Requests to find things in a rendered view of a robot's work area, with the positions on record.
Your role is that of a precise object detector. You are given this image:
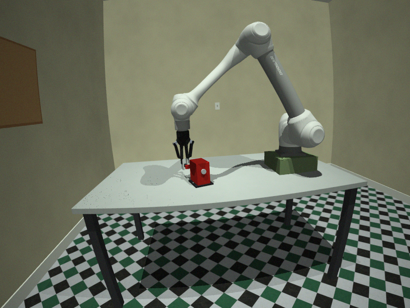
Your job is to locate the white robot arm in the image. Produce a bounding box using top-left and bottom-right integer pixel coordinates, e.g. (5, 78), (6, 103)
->
(171, 22), (325, 157)

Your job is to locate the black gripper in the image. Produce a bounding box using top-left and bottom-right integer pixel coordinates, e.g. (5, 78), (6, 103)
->
(173, 130), (194, 170)

